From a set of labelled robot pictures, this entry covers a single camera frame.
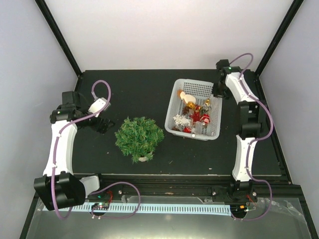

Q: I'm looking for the small green christmas tree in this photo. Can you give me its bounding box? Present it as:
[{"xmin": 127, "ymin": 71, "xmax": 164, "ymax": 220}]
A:
[{"xmin": 115, "ymin": 117, "xmax": 164, "ymax": 163}]

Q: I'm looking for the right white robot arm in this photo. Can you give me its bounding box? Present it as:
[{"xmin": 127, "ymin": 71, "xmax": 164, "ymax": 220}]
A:
[{"xmin": 212, "ymin": 59, "xmax": 265, "ymax": 202}]

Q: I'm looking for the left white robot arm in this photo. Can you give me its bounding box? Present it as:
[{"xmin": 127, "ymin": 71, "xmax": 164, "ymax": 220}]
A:
[{"xmin": 33, "ymin": 91, "xmax": 114, "ymax": 211}]

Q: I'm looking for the white plastic basket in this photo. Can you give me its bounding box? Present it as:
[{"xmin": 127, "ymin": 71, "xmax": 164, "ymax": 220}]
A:
[{"xmin": 164, "ymin": 79, "xmax": 222, "ymax": 141}]

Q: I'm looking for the gold bell ornament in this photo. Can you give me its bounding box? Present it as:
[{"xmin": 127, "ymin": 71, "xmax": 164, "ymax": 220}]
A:
[{"xmin": 186, "ymin": 102, "xmax": 196, "ymax": 111}]

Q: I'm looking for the white mushroom ornament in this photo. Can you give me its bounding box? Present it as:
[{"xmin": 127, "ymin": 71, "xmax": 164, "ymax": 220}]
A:
[{"xmin": 177, "ymin": 90, "xmax": 196, "ymax": 105}]

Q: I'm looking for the red star ornament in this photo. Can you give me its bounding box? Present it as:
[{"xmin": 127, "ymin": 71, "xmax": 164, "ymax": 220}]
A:
[{"xmin": 189, "ymin": 111, "xmax": 203, "ymax": 123}]

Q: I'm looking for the brown pine cone ornament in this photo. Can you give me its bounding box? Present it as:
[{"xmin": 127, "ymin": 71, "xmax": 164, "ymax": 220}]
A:
[{"xmin": 182, "ymin": 106, "xmax": 190, "ymax": 115}]

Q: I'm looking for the white snowflake ornament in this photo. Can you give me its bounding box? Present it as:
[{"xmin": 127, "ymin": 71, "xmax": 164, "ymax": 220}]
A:
[{"xmin": 173, "ymin": 114, "xmax": 191, "ymax": 127}]

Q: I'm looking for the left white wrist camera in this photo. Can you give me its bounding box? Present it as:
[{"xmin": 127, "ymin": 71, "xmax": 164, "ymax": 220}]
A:
[{"xmin": 88, "ymin": 98, "xmax": 111, "ymax": 118}]

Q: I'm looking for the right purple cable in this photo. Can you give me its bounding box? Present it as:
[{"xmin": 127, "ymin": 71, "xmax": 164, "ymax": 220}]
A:
[{"xmin": 228, "ymin": 53, "xmax": 274, "ymax": 222}]

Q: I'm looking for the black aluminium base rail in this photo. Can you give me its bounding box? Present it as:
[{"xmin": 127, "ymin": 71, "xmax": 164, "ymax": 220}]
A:
[{"xmin": 75, "ymin": 174, "xmax": 304, "ymax": 202}]

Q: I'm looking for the black right frame post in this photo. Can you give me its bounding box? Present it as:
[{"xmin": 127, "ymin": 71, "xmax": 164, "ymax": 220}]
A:
[{"xmin": 255, "ymin": 0, "xmax": 304, "ymax": 77}]

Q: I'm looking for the black frame post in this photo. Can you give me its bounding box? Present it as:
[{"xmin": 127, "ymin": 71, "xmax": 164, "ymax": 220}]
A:
[
  {"xmin": 255, "ymin": 0, "xmax": 304, "ymax": 77},
  {"xmin": 35, "ymin": 0, "xmax": 82, "ymax": 78}
]

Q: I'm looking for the white cable duct strip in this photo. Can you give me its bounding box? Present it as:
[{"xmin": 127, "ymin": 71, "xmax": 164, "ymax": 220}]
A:
[{"xmin": 42, "ymin": 202, "xmax": 231, "ymax": 216}]

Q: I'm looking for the black left frame post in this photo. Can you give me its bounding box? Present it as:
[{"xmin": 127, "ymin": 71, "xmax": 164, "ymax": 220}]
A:
[{"xmin": 35, "ymin": 0, "xmax": 82, "ymax": 78}]

